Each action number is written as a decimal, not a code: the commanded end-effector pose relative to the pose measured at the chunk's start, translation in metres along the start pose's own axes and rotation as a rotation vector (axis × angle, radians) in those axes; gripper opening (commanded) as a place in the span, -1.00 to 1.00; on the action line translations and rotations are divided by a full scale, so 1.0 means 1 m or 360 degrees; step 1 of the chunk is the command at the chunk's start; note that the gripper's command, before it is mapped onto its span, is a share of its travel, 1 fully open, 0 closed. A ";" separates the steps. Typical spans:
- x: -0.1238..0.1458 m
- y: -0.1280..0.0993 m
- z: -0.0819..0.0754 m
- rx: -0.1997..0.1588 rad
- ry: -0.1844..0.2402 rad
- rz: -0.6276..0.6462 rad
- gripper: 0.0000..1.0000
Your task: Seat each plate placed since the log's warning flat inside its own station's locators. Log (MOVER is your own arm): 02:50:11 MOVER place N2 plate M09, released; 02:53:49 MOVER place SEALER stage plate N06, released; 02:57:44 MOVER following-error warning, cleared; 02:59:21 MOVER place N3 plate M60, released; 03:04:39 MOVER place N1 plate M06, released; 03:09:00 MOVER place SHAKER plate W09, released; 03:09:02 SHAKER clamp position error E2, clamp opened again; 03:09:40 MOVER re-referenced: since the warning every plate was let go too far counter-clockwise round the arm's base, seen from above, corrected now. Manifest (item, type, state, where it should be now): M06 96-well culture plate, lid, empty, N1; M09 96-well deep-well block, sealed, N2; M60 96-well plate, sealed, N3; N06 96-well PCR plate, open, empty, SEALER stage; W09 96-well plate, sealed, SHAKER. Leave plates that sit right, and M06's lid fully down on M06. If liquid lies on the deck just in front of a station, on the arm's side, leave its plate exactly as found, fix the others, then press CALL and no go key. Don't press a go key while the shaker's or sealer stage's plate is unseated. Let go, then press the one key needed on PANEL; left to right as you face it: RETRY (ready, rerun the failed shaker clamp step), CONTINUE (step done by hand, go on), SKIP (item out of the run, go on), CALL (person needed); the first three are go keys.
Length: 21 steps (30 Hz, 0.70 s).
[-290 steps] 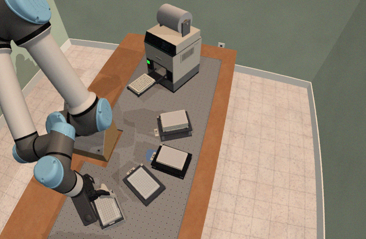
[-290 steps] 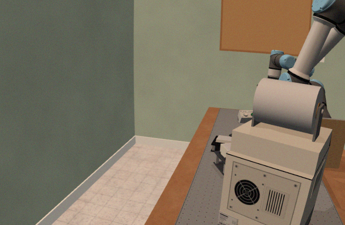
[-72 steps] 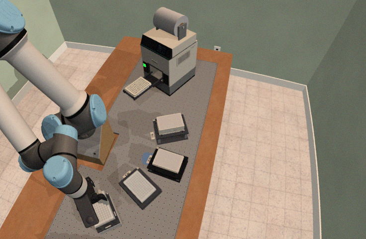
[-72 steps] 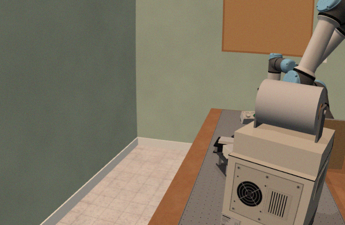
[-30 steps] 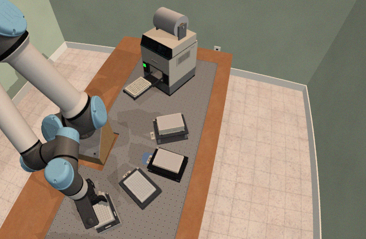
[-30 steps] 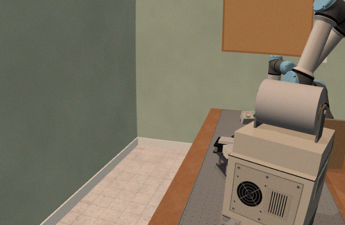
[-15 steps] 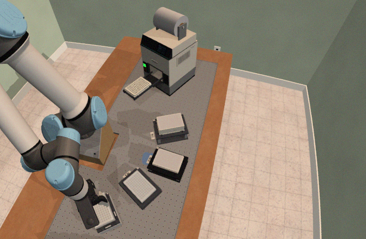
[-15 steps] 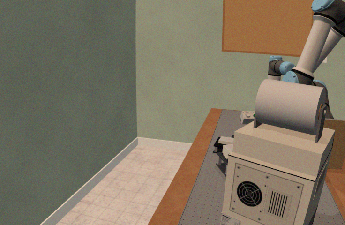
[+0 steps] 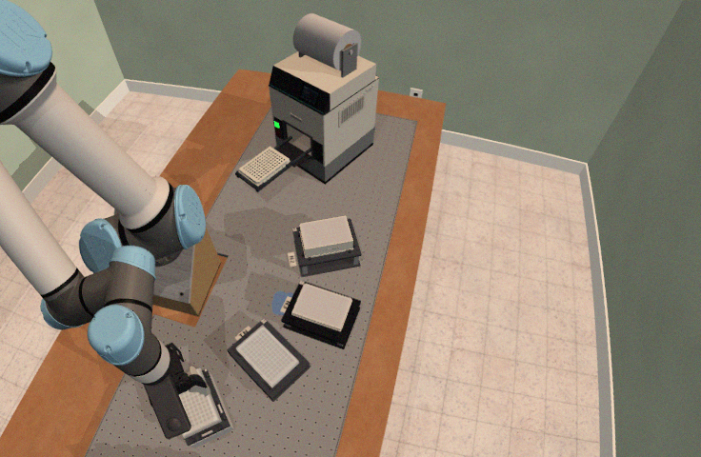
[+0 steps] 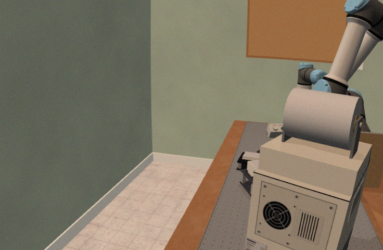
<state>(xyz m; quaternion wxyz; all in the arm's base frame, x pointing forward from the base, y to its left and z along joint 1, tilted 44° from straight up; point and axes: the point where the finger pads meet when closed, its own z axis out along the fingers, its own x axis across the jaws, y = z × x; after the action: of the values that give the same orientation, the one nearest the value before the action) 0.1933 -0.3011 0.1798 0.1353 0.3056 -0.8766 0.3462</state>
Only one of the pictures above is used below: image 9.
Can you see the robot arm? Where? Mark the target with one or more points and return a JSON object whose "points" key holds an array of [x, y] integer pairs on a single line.
{"points": [[163, 219]]}

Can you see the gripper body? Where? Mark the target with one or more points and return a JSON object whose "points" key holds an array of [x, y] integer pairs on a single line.
{"points": [[175, 369]]}

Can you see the beige horizontal cylinder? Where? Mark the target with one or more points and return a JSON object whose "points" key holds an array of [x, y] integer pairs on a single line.
{"points": [[323, 40]]}

